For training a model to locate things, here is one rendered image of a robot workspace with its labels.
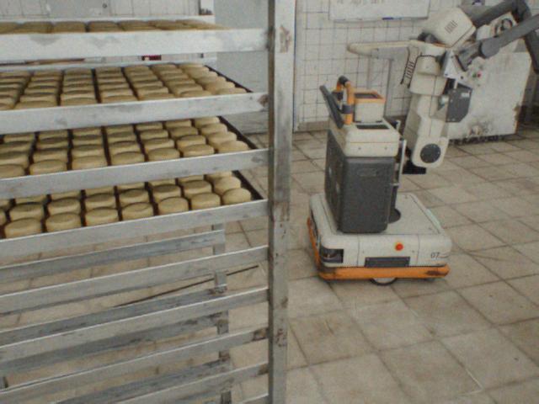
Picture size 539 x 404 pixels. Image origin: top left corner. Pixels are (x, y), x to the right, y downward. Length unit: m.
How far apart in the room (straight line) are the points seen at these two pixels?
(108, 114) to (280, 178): 0.27
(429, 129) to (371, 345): 1.06
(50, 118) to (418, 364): 1.74
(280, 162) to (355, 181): 1.49
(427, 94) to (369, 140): 0.40
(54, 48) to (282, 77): 0.30
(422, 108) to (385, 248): 0.70
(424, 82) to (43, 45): 1.93
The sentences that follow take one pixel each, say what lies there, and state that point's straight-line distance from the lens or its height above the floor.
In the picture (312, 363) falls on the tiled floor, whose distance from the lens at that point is 2.01.
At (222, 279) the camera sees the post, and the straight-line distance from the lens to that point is 1.35.
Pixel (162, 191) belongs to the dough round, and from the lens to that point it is 0.84.
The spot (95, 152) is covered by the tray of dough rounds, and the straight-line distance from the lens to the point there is 0.80.
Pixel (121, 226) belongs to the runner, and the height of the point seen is 1.06.
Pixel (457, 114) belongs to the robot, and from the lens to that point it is 2.40.
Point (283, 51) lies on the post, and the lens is 0.69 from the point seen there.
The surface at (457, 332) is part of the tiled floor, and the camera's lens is 2.30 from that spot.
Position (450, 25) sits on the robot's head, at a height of 1.25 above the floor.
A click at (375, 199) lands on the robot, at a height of 0.48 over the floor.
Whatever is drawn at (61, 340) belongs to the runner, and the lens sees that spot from 0.85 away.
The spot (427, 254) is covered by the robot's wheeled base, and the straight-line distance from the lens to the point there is 2.44.
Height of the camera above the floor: 1.38
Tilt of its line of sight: 25 degrees down
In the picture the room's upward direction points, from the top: straight up
